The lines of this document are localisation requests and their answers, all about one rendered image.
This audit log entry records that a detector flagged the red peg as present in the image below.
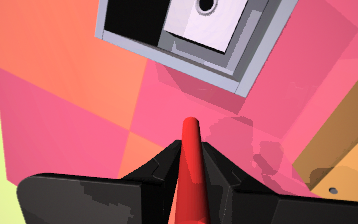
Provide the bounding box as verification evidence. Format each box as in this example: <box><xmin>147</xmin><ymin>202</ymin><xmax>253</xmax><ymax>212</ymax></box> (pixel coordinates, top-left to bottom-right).
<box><xmin>174</xmin><ymin>117</ymin><xmax>211</xmax><ymax>224</ymax></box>

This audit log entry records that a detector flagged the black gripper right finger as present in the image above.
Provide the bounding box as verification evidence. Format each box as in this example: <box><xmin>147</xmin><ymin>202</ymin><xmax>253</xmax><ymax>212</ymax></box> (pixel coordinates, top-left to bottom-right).
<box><xmin>202</xmin><ymin>142</ymin><xmax>358</xmax><ymax>224</ymax></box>

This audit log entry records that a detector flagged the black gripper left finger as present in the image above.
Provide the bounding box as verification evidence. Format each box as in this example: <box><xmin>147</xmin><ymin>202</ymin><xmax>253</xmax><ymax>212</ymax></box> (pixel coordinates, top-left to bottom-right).
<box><xmin>16</xmin><ymin>139</ymin><xmax>182</xmax><ymax>224</ymax></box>

